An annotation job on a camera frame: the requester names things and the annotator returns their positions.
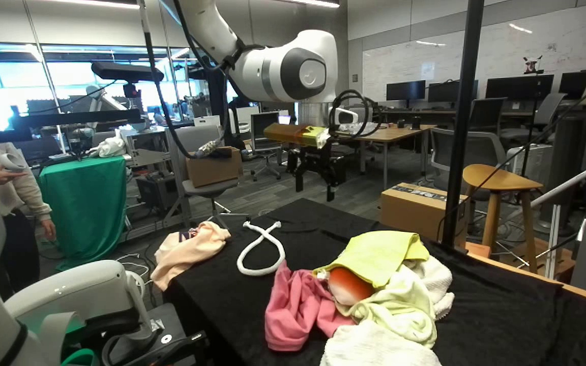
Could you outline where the person in beige top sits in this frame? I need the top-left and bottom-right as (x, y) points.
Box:
(0, 142), (56, 296)

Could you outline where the red white ball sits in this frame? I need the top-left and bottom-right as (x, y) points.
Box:
(328, 267), (375, 307)

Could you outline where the pink cloth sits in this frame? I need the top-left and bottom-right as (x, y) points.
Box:
(265, 264), (353, 351)

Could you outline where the white shirt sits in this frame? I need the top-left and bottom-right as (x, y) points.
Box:
(406, 257), (455, 320)

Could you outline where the white rope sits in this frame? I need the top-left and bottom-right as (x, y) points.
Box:
(234, 220), (286, 278)

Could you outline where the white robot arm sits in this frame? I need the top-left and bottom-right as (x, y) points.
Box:
(174, 0), (342, 127)

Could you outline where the pale green cloth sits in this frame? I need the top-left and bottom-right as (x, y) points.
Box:
(342, 267), (438, 345)

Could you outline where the cardboard box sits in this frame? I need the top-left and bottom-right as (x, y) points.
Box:
(378, 183), (447, 244)

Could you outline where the yellow cloth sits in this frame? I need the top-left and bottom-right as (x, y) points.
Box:
(318, 229), (429, 288)

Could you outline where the wooden stool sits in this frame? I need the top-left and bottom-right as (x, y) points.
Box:
(461, 163), (542, 272)

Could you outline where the peach cloth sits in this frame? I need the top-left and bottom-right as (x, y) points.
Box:
(150, 222), (230, 291)

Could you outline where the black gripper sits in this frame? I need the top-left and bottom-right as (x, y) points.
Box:
(293, 127), (348, 202)

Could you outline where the black vertical pole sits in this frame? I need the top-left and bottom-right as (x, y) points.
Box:
(441, 0), (485, 248)

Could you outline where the white towel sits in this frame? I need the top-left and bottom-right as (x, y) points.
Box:
(320, 322), (441, 366)

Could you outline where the black table cloth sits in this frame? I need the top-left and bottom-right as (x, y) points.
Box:
(165, 200), (586, 366)

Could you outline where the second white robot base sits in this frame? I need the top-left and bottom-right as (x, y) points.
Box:
(0, 216), (192, 366)

